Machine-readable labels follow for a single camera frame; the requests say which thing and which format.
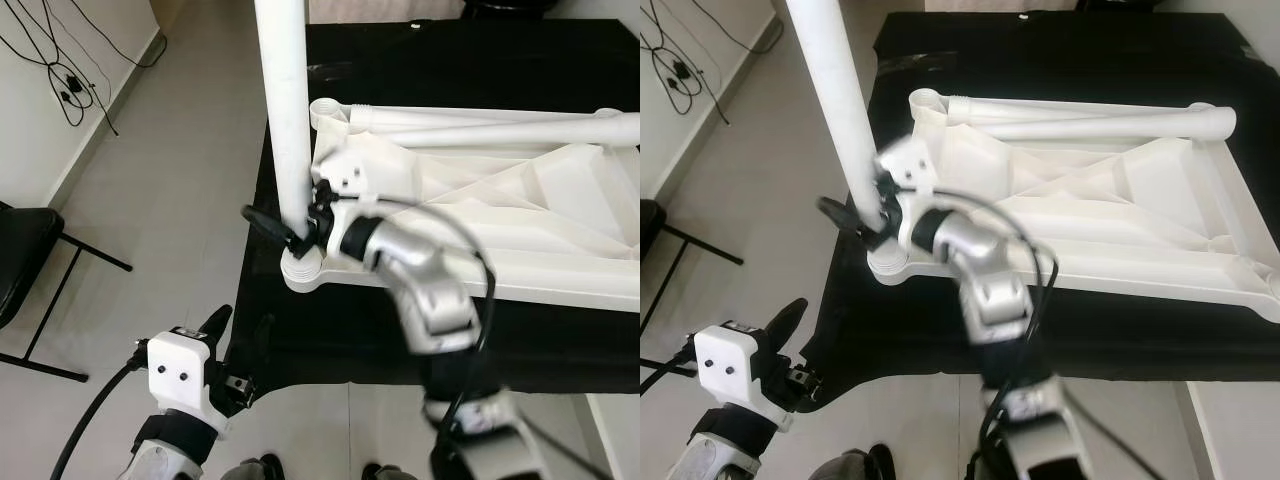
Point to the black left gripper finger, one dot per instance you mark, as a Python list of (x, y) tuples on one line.
[(817, 350), (788, 325), (217, 325), (263, 345)]

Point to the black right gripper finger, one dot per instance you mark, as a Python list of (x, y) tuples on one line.
[(275, 228), (850, 220)]

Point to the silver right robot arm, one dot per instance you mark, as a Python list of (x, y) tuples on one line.
[(990, 290), (430, 300)]

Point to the black folding chair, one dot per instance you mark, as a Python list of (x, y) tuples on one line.
[(20, 260), (655, 250)]

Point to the white plastic table top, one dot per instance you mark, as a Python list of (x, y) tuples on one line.
[(500, 210), (1100, 220)]

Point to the black floor mat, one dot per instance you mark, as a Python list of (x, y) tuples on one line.
[(1050, 50), (450, 60)]

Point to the patterned floor rug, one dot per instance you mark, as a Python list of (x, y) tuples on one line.
[(380, 10), (1010, 5)]

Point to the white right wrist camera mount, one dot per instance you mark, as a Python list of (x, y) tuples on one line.
[(910, 165), (355, 175)]

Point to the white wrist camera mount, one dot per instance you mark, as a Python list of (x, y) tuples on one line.
[(175, 375), (910, 165), (725, 365), (355, 175)]

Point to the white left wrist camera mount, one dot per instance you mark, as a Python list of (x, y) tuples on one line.
[(175, 375), (725, 365)]

